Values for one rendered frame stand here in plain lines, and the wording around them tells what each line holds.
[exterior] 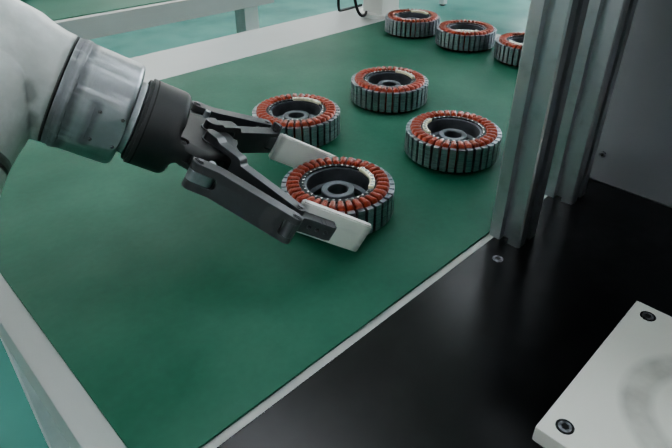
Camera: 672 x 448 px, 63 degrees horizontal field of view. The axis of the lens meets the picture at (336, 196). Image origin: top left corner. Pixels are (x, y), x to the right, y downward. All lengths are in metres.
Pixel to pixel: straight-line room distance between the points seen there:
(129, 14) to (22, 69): 1.04
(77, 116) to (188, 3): 1.12
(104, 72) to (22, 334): 0.21
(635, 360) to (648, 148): 0.25
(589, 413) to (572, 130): 0.28
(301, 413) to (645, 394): 0.21
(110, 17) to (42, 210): 0.88
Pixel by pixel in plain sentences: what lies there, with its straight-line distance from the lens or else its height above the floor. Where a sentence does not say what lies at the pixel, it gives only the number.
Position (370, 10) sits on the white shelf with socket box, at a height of 0.76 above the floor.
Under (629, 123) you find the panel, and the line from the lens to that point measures 0.60.
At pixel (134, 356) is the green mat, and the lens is 0.44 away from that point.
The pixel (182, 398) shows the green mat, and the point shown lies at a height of 0.75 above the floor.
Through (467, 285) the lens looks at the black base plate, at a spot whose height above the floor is 0.77.
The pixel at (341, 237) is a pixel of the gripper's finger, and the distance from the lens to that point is 0.49.
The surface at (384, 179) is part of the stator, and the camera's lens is 0.55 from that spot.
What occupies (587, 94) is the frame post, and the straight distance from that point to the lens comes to 0.54.
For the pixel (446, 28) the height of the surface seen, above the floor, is 0.79.
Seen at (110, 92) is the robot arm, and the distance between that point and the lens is 0.46.
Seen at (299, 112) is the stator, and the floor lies 0.78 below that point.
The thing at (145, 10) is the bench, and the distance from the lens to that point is 1.50.
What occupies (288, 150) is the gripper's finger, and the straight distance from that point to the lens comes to 0.59.
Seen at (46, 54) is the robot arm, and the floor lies 0.94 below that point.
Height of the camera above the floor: 1.06
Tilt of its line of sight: 31 degrees down
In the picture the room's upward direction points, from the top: straight up
